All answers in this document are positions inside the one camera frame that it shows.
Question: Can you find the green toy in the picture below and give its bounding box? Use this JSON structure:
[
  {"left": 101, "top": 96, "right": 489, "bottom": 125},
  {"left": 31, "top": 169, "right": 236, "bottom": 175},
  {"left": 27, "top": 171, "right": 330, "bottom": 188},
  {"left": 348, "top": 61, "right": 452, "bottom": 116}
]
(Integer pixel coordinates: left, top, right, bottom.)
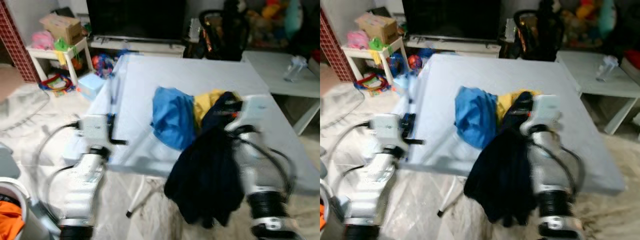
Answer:
[
  {"left": 369, "top": 37, "right": 391, "bottom": 52},
  {"left": 54, "top": 39, "right": 76, "bottom": 54}
]

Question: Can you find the colourful toy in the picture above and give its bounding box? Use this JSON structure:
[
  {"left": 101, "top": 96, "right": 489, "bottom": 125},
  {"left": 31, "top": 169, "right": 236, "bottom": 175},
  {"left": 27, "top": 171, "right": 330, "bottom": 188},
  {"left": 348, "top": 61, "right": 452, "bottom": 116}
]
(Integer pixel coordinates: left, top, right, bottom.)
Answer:
[
  {"left": 354, "top": 72, "right": 394, "bottom": 96},
  {"left": 39, "top": 74, "right": 76, "bottom": 96}
]

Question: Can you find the blue garment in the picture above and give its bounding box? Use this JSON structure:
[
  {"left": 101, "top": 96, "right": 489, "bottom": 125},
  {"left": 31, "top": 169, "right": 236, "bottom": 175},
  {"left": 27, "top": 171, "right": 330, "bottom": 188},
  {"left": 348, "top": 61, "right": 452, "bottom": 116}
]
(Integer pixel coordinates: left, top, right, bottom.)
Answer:
[
  {"left": 151, "top": 86, "right": 197, "bottom": 151},
  {"left": 454, "top": 86, "right": 500, "bottom": 150}
]

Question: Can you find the grey laundry basin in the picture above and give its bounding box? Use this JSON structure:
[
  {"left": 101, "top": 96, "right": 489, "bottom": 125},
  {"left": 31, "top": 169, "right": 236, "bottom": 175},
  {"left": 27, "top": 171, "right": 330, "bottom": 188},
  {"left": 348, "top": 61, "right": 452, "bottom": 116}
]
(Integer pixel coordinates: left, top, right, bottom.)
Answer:
[
  {"left": 320, "top": 177, "right": 351, "bottom": 240},
  {"left": 0, "top": 177, "right": 59, "bottom": 240}
]

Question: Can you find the white television bench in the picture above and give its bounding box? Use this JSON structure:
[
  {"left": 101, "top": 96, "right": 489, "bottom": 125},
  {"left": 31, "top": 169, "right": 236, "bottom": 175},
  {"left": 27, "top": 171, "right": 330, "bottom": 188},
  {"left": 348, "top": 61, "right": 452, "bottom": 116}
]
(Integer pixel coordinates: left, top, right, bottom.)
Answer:
[
  {"left": 406, "top": 36, "right": 503, "bottom": 57},
  {"left": 90, "top": 36, "right": 187, "bottom": 57}
]

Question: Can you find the clear plastic container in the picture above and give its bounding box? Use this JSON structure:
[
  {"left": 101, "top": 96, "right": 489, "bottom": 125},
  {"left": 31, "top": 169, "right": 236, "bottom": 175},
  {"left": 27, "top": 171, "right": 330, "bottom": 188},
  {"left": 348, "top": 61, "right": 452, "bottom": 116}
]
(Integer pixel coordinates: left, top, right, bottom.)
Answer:
[
  {"left": 284, "top": 55, "right": 309, "bottom": 84},
  {"left": 595, "top": 55, "right": 621, "bottom": 84}
]

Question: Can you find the pink toy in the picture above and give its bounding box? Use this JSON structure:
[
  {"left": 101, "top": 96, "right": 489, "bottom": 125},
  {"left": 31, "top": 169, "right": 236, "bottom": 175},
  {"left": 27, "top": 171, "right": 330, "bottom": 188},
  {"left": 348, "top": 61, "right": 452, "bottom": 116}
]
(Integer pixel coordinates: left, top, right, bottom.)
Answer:
[
  {"left": 31, "top": 31, "right": 55, "bottom": 50},
  {"left": 346, "top": 30, "right": 370, "bottom": 50}
]

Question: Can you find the plush toy pile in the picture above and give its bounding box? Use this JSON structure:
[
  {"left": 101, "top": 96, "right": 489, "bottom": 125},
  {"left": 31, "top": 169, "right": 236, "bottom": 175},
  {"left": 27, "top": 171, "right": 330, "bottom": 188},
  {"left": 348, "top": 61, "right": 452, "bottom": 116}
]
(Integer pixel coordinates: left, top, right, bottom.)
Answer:
[
  {"left": 247, "top": 0, "right": 304, "bottom": 49},
  {"left": 560, "top": 0, "right": 621, "bottom": 49}
]

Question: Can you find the cardboard box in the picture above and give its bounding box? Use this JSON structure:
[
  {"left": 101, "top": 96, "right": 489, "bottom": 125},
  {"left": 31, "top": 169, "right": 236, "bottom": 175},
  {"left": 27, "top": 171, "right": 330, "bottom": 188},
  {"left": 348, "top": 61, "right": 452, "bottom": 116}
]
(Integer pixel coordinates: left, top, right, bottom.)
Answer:
[
  {"left": 40, "top": 13, "right": 84, "bottom": 46},
  {"left": 356, "top": 12, "right": 400, "bottom": 45}
]

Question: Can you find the low white table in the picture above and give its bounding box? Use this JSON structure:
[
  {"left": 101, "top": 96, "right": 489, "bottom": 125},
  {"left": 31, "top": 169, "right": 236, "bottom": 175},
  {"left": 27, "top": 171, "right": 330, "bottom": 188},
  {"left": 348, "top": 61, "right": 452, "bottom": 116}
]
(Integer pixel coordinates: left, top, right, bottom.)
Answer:
[
  {"left": 556, "top": 50, "right": 640, "bottom": 136},
  {"left": 242, "top": 50, "right": 321, "bottom": 136}
]

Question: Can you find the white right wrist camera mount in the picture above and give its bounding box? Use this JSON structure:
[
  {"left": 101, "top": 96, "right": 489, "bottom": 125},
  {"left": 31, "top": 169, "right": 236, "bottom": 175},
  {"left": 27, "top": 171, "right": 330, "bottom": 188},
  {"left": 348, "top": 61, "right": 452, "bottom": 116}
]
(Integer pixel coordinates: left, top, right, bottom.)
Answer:
[
  {"left": 225, "top": 94, "right": 274, "bottom": 134},
  {"left": 520, "top": 93, "right": 564, "bottom": 136}
]

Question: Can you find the red cushion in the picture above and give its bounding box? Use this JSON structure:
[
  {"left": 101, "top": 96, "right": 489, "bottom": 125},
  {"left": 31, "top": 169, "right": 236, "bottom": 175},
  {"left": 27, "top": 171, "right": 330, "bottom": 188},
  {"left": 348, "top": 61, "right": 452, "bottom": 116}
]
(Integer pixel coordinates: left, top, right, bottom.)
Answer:
[{"left": 620, "top": 50, "right": 640, "bottom": 71}]

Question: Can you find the light blue box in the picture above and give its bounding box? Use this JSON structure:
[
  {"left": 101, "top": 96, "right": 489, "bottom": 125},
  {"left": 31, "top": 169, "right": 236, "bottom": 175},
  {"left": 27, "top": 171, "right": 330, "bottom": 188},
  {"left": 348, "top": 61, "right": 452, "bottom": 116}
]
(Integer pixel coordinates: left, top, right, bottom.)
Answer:
[
  {"left": 392, "top": 72, "right": 419, "bottom": 99},
  {"left": 77, "top": 72, "right": 107, "bottom": 101}
]

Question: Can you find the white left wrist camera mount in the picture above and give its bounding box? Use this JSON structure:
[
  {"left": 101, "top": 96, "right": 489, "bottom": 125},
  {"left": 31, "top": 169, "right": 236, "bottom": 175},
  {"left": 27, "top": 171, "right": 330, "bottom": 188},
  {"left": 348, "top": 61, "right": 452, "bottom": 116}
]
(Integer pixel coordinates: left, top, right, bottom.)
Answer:
[
  {"left": 370, "top": 113, "right": 405, "bottom": 149},
  {"left": 77, "top": 113, "right": 111, "bottom": 149}
]

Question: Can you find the navy garment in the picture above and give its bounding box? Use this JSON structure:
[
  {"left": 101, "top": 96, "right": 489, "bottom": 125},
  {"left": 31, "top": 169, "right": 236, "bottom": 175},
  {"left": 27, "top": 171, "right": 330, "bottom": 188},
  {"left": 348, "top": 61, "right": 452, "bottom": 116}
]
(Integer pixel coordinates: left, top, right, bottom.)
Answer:
[
  {"left": 462, "top": 91, "right": 541, "bottom": 229},
  {"left": 164, "top": 91, "right": 247, "bottom": 229}
]

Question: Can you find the small white side table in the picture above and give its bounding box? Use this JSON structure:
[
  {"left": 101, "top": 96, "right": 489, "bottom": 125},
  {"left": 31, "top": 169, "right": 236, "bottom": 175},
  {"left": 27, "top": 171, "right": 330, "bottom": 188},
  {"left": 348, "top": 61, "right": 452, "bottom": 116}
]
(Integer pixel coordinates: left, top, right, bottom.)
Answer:
[
  {"left": 342, "top": 37, "right": 410, "bottom": 86},
  {"left": 27, "top": 37, "right": 94, "bottom": 86}
]

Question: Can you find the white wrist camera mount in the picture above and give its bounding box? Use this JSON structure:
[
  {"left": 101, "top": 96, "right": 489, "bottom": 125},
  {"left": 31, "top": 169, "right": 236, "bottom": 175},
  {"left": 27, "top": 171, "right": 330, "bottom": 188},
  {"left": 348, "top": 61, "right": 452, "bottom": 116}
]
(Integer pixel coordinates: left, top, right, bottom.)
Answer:
[
  {"left": 370, "top": 113, "right": 405, "bottom": 149},
  {"left": 520, "top": 93, "right": 564, "bottom": 136},
  {"left": 77, "top": 113, "right": 111, "bottom": 149},
  {"left": 225, "top": 94, "right": 274, "bottom": 134}
]

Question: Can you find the black television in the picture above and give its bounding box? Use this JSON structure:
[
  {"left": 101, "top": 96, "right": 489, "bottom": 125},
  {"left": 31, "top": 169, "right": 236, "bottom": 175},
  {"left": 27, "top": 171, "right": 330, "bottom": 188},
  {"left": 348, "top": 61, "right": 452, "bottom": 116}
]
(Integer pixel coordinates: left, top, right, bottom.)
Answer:
[
  {"left": 86, "top": 0, "right": 189, "bottom": 44},
  {"left": 402, "top": 0, "right": 503, "bottom": 42}
]

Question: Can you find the red tiled pillar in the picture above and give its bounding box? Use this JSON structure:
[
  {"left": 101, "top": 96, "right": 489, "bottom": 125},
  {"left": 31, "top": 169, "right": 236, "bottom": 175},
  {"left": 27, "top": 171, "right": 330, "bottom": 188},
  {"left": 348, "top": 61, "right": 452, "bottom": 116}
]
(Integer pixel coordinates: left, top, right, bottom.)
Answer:
[
  {"left": 320, "top": 7, "right": 357, "bottom": 84},
  {"left": 0, "top": 5, "right": 39, "bottom": 84}
]

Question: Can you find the yellow garment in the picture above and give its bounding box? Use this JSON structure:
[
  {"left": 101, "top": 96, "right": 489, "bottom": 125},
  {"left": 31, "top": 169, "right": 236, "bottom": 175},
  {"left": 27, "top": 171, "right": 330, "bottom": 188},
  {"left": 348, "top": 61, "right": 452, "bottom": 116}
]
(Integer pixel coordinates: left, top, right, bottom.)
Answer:
[
  {"left": 495, "top": 89, "right": 544, "bottom": 124},
  {"left": 192, "top": 89, "right": 244, "bottom": 129}
]

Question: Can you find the black office chair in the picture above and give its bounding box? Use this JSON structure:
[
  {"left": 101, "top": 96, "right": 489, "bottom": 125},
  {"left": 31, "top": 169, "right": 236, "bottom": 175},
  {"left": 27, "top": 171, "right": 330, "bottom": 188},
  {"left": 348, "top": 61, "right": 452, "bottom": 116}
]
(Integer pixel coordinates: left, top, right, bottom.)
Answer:
[
  {"left": 197, "top": 0, "right": 251, "bottom": 61},
  {"left": 512, "top": 0, "right": 564, "bottom": 62}
]

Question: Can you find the red blue toy ball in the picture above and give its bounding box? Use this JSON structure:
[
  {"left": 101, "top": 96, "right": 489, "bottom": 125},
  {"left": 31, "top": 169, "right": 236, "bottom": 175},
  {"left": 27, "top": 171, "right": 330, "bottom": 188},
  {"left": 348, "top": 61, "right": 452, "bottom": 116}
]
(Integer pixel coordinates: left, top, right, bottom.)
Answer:
[
  {"left": 91, "top": 54, "right": 116, "bottom": 79},
  {"left": 389, "top": 52, "right": 424, "bottom": 79}
]

